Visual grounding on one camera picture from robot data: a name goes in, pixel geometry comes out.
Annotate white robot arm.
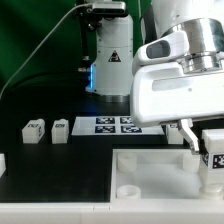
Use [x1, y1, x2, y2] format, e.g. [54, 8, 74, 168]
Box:
[130, 0, 224, 154]

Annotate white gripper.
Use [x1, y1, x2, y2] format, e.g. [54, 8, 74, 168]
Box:
[130, 31, 224, 155]

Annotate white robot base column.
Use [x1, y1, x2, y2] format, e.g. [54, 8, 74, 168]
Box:
[86, 15, 133, 102]

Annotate grey camera cable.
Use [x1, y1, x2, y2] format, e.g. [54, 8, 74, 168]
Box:
[0, 3, 93, 101]

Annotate white block left edge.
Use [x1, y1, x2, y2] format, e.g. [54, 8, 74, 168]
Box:
[0, 154, 6, 178]

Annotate white sheet with tags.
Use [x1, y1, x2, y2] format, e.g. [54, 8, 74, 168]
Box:
[72, 116, 164, 136]

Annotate black camera on stand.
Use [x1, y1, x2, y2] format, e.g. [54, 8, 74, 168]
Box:
[76, 0, 128, 18]

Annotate white square tabletop panel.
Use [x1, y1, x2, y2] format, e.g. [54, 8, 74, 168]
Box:
[111, 149, 224, 201]

